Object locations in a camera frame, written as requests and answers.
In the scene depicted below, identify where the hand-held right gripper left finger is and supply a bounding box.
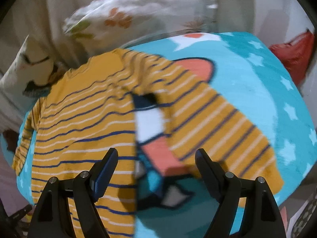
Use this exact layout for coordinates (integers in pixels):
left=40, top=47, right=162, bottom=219
left=29, top=147, right=119, bottom=238

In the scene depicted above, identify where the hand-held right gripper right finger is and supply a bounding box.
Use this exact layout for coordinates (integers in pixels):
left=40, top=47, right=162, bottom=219
left=195, top=148, right=288, bottom=238

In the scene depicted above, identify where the yellow striped shirt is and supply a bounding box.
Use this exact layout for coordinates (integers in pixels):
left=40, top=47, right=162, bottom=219
left=12, top=48, right=284, bottom=238

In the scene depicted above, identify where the blue star print blanket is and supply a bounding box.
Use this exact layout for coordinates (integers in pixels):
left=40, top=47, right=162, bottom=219
left=0, top=32, right=317, bottom=238

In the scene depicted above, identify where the cream pillow with dark figure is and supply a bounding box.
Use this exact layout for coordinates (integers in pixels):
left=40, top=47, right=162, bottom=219
left=0, top=33, right=65, bottom=100

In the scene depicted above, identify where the red cloth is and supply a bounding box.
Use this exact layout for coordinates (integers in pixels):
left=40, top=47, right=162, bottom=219
left=269, top=28, right=315, bottom=87

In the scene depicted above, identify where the white leaf print pillow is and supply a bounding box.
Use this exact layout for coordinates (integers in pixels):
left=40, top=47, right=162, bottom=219
left=62, top=0, right=223, bottom=40

